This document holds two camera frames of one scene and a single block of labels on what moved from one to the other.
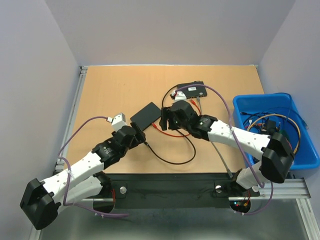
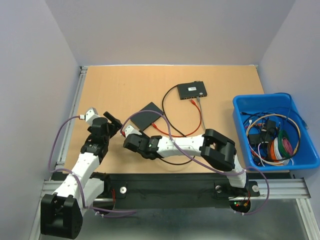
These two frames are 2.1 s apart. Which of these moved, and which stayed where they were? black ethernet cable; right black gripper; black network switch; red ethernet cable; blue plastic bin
Moved: black ethernet cable; right black gripper
Stayed: blue plastic bin; black network switch; red ethernet cable
